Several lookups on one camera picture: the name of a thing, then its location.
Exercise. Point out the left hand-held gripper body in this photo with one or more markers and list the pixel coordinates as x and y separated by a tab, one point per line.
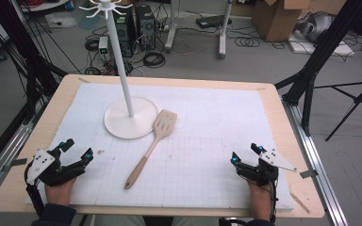
42	163

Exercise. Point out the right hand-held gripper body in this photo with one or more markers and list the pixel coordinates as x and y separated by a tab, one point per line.
264	168

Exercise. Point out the white hook rack stand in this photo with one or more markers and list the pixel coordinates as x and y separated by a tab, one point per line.
128	119

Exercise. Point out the wooden slotted spatula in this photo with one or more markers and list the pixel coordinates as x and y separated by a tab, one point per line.
160	132

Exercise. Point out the person's right hand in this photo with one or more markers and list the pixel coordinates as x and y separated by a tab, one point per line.
260	199

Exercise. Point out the person's left hand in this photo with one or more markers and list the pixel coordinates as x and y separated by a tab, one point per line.
59	193

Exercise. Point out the white grid mat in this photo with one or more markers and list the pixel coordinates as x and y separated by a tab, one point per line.
217	150

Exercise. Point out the white power adapter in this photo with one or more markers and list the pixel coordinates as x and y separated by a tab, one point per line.
103	44

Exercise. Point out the black tripod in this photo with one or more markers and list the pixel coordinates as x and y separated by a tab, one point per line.
355	100

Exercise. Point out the white stand leg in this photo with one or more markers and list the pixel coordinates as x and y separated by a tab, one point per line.
223	34
171	28

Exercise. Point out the white foam board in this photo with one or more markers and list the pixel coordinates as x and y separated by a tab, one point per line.
323	48

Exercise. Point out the black computer tower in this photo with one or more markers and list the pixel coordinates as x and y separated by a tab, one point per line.
145	25
125	31

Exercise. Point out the cardboard box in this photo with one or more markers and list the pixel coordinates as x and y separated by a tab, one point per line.
276	19

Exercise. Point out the grey round appliance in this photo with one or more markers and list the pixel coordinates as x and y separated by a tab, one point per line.
315	26

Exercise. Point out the black flat device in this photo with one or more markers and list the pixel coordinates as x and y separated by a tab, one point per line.
212	21

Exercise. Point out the grey metal bracket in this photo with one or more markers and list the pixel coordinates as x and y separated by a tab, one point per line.
14	164
308	173

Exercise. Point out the aluminium rail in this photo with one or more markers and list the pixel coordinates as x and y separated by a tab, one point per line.
317	163
3	157

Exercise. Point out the black frame post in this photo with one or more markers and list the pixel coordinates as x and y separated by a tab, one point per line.
323	50
28	62

